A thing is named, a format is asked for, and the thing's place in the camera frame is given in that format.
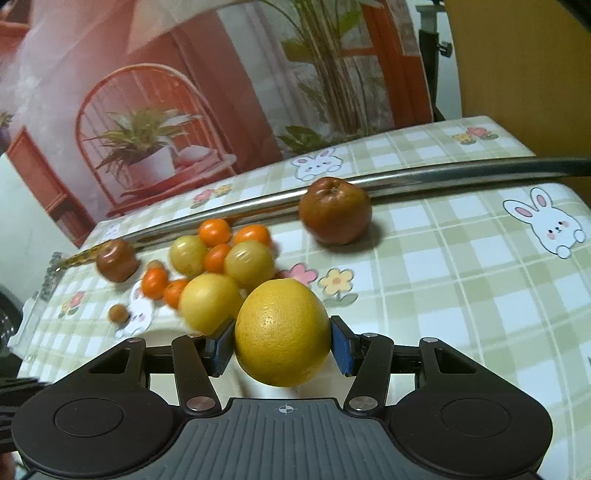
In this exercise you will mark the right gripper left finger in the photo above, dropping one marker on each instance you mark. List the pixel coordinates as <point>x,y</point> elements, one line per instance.
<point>196,358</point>

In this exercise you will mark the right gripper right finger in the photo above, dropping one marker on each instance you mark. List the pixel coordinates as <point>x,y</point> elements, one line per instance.
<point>368,359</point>

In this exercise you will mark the large yellow grapefruit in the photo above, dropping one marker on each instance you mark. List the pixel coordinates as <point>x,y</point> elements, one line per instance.
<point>283,334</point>

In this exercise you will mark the brown longan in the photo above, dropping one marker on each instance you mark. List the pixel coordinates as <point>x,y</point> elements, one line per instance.
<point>118,314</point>
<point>154,264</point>

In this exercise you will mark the yellow-green round fruit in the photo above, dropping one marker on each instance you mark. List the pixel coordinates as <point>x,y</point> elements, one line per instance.
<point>186,255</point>
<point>250,264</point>

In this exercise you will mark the large red apple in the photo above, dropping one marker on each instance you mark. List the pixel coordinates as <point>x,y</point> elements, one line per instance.
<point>335,212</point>

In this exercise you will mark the yellow lemon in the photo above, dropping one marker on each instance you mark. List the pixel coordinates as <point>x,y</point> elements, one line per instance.
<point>208,300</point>

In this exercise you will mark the orange tangerine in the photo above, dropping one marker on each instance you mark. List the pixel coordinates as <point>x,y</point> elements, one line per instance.
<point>173,291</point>
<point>154,282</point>
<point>214,232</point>
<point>214,258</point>
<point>254,232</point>

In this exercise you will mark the small red apple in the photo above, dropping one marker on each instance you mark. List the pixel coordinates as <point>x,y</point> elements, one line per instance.
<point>116,261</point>

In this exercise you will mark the steel pole with gold end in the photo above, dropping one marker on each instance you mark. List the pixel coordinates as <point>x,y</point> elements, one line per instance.
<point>417,180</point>

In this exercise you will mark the printed room backdrop cloth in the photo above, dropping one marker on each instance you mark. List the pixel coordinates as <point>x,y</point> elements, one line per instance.
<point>111,106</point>

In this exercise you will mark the yellow wooden board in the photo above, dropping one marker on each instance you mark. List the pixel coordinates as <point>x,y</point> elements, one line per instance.
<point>525,64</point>

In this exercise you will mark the black stand with knob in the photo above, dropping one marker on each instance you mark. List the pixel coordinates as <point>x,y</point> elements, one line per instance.
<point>432,48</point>

